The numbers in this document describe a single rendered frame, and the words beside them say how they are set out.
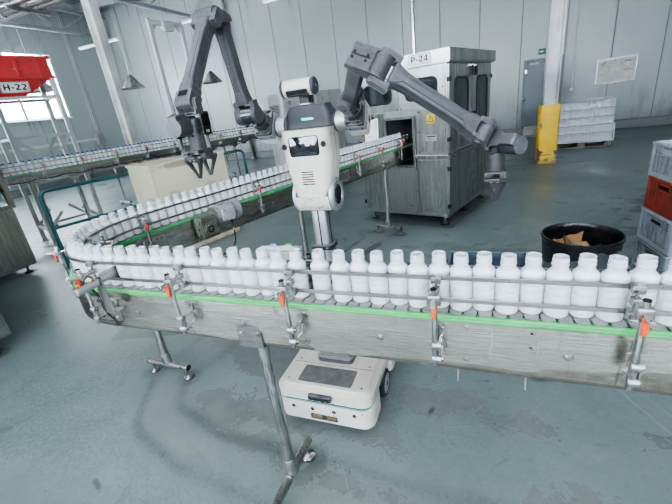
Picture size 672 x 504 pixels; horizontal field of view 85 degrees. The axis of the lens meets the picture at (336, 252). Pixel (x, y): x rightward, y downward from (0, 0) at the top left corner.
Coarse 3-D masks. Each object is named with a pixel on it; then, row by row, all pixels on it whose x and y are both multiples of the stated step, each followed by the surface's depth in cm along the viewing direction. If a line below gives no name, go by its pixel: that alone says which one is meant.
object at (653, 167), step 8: (656, 144) 240; (664, 144) 232; (656, 152) 242; (664, 152) 234; (656, 160) 242; (664, 160) 234; (656, 168) 242; (664, 168) 234; (656, 176) 242; (664, 176) 233
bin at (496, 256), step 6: (450, 252) 155; (468, 252) 154; (474, 252) 153; (492, 252) 150; (498, 252) 150; (504, 252) 149; (510, 252) 148; (516, 252) 147; (522, 252) 147; (450, 258) 152; (468, 258) 155; (474, 258) 154; (492, 258) 151; (498, 258) 150; (522, 258) 147; (450, 264) 152; (468, 264) 156; (474, 264) 155; (492, 264) 152; (498, 264) 151; (516, 264) 149; (522, 264) 148
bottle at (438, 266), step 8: (432, 256) 103; (440, 256) 102; (432, 264) 104; (440, 264) 102; (432, 272) 103; (440, 272) 102; (448, 272) 103; (448, 280) 104; (440, 288) 104; (448, 288) 105; (448, 296) 106; (448, 304) 106
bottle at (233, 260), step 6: (234, 246) 129; (228, 252) 127; (234, 252) 127; (228, 258) 128; (234, 258) 127; (240, 258) 129; (228, 264) 127; (234, 264) 127; (228, 270) 128; (234, 276) 128; (240, 276) 129; (234, 282) 129; (240, 282) 130; (234, 288) 130
